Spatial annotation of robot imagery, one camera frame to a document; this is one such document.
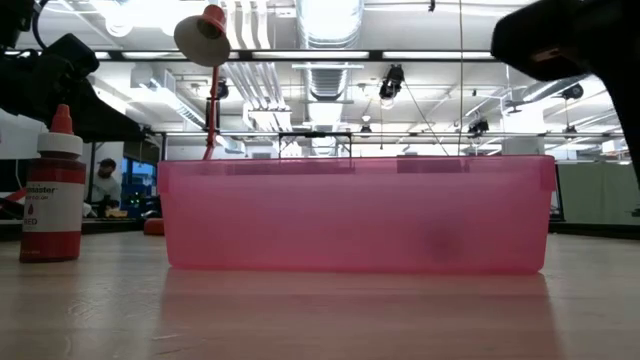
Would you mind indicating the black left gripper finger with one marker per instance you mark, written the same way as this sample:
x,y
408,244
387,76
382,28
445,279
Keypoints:
x,y
115,125

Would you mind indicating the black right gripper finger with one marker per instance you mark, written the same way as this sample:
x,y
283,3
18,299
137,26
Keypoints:
x,y
631,125

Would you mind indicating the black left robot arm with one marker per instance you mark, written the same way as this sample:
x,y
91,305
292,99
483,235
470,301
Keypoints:
x,y
12,20

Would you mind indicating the large red food coloring bottle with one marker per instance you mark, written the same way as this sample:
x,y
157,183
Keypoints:
x,y
52,210

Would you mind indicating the blue lit monitor screen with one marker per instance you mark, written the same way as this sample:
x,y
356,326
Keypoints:
x,y
142,175

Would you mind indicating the person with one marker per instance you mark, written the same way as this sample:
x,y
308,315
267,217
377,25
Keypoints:
x,y
105,185

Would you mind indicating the green partition panel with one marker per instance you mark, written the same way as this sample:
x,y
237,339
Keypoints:
x,y
600,192

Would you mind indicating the small yellow object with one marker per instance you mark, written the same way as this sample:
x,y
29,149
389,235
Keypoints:
x,y
116,213

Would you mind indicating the red black clamp tool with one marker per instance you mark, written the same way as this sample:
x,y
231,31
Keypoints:
x,y
15,196

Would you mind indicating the red desk lamp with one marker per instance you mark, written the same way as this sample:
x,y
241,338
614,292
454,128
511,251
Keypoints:
x,y
202,35

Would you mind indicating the pink translucent plastic bin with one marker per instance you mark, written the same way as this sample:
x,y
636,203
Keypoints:
x,y
350,215

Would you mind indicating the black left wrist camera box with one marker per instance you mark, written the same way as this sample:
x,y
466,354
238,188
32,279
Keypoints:
x,y
70,52

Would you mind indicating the black hanging camera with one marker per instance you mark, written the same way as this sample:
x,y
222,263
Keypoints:
x,y
572,91
392,80
477,126

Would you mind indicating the black overhead frame beam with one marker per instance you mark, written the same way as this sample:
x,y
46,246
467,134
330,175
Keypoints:
x,y
115,55

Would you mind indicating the black metal frame stand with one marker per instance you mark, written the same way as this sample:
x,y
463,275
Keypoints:
x,y
315,134

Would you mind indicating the black horizontal ceiling rail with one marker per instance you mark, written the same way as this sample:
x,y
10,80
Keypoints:
x,y
425,134

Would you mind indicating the silver ventilation duct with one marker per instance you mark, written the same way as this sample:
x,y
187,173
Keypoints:
x,y
327,30

